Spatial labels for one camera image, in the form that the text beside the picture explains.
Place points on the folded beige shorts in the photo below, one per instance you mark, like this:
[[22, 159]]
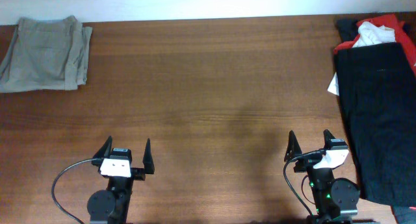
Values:
[[46, 55]]

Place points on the white garment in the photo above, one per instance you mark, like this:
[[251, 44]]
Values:
[[369, 34]]

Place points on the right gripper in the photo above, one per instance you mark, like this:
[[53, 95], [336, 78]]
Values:
[[293, 147]]

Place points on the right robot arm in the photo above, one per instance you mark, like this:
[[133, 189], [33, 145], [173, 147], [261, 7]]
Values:
[[335, 200]]

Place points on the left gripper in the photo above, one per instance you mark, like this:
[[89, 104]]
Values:
[[139, 173]]

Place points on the black shorts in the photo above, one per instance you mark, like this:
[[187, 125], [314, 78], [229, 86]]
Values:
[[377, 97]]

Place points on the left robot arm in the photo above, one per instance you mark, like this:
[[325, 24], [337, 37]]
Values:
[[111, 205]]

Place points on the red garment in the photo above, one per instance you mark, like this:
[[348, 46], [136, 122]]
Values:
[[391, 21]]

